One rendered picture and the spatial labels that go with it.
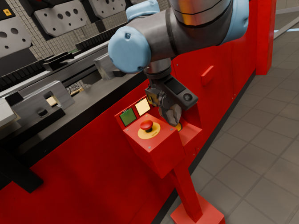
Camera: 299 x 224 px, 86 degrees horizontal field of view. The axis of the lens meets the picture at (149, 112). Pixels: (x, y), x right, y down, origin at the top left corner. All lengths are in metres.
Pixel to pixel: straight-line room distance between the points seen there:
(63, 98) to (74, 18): 0.28
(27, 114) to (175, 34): 0.53
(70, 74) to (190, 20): 0.78
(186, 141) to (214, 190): 0.74
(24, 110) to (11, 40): 0.20
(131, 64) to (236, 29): 0.16
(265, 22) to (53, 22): 1.91
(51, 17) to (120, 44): 0.41
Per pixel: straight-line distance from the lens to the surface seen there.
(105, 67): 0.73
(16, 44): 0.63
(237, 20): 0.27
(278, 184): 1.28
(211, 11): 0.23
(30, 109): 0.65
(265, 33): 2.18
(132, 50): 0.28
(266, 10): 2.13
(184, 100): 0.41
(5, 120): 0.39
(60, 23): 0.67
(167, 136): 0.44
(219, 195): 1.21
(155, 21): 0.29
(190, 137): 0.53
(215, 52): 1.26
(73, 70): 0.95
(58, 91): 0.66
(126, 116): 0.52
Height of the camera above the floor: 1.08
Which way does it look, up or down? 31 degrees down
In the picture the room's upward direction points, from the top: 22 degrees counter-clockwise
